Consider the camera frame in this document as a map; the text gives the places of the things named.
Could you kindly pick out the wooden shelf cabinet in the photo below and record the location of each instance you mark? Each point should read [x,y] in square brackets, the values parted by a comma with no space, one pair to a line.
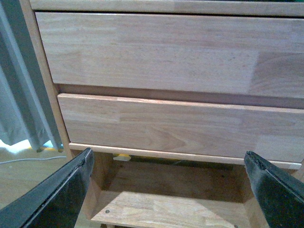
[290,9]

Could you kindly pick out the upper wooden drawer front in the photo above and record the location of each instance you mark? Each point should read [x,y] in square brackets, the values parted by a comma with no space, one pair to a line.
[228,55]

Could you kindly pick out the lower wooden drawer front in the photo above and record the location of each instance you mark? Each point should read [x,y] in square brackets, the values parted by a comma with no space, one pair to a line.
[184,127]

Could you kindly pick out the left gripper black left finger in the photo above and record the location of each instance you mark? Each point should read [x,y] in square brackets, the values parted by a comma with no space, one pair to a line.
[56,201]

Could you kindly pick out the wooden drawer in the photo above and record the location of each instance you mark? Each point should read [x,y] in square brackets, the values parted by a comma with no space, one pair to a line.
[184,127]
[228,55]

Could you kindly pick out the grey curtain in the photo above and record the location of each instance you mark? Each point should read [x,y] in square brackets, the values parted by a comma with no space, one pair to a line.
[25,110]

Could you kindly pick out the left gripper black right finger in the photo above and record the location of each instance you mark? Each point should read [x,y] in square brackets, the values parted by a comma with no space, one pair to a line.
[279,194]

